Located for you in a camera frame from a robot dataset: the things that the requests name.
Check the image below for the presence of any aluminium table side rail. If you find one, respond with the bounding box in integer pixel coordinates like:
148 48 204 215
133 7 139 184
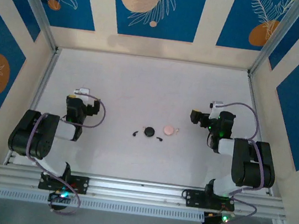
4 42 62 170
232 71 290 197

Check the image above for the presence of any aluminium frame post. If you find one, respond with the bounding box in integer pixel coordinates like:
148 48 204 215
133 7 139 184
248 0 299 83
1 0 65 53

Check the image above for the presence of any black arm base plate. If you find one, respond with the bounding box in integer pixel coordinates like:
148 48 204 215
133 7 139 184
38 170 90 196
180 188 237 214

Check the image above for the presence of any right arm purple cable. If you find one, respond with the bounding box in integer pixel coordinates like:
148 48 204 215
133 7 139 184
198 98 276 224

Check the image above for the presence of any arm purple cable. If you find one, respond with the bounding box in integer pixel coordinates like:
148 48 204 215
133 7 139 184
198 98 276 224
17 86 109 219

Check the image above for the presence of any aluminium mounting rail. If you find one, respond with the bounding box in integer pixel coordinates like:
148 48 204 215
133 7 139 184
0 158 290 224

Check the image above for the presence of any black earbud charging case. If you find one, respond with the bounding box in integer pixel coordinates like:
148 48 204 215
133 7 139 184
143 126 156 139

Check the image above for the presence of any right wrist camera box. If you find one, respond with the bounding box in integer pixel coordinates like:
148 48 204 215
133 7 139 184
208 99 226 121

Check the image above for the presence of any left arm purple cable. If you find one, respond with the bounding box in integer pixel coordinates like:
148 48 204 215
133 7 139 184
17 86 109 219

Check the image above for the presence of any pink earbud charging case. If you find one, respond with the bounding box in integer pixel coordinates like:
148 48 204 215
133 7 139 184
162 124 175 137

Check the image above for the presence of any controller board with green light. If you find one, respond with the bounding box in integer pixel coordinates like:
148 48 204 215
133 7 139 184
47 188 73 206
202 208 236 224

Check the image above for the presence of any white slotted cable duct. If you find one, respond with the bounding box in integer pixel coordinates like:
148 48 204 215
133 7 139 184
0 182 206 224

